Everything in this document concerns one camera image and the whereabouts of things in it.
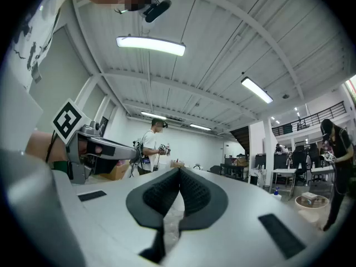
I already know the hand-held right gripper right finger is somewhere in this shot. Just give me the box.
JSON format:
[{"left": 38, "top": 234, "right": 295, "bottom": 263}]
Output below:
[{"left": 166, "top": 167, "right": 324, "bottom": 264}]

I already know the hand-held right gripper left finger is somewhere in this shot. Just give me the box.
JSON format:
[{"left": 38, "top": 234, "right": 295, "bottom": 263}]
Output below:
[{"left": 72, "top": 167, "right": 182, "bottom": 263}]

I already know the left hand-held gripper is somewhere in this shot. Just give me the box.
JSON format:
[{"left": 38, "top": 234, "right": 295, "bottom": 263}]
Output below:
[{"left": 51, "top": 98, "right": 140, "bottom": 185}]

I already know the person's left forearm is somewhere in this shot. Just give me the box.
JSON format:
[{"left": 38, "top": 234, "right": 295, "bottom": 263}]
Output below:
[{"left": 24, "top": 130, "right": 69, "bottom": 164}]

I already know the open cardboard box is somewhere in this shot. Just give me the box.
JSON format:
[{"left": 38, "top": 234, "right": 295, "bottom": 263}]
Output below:
[{"left": 99, "top": 162, "right": 131, "bottom": 181}]

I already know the black storage shelf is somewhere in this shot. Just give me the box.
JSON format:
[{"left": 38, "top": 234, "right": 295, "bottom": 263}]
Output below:
[{"left": 220, "top": 163, "right": 249, "bottom": 181}]

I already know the black computer monitor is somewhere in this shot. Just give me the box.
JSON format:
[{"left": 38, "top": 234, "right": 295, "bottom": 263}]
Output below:
[{"left": 255, "top": 154, "right": 267, "bottom": 170}]

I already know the dark staircase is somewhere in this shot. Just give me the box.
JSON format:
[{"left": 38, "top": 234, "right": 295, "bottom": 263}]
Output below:
[{"left": 230, "top": 125, "right": 250, "bottom": 153}]

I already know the small white spray bottle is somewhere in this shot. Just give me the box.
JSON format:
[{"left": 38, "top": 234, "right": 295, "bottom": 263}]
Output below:
[{"left": 270, "top": 186, "right": 283, "bottom": 201}]

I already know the white office desk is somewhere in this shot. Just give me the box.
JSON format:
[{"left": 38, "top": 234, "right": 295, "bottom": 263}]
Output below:
[{"left": 271, "top": 167, "right": 297, "bottom": 200}]

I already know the round side table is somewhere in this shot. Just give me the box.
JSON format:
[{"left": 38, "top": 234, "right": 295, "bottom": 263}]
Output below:
[{"left": 294, "top": 195, "right": 330, "bottom": 214}]

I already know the black mezzanine railing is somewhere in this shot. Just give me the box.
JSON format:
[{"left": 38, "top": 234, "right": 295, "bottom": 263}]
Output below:
[{"left": 271, "top": 101, "right": 347, "bottom": 137}]

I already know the white printed T-shirt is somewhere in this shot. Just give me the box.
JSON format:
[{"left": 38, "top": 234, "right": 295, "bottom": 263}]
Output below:
[{"left": 4, "top": 0, "right": 73, "bottom": 90}]

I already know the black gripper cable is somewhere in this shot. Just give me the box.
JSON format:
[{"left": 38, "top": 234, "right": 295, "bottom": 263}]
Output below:
[{"left": 44, "top": 131, "right": 56, "bottom": 163}]

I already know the head-worn camera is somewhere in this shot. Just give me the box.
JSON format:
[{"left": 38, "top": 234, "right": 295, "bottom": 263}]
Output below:
[{"left": 138, "top": 0, "right": 172, "bottom": 31}]

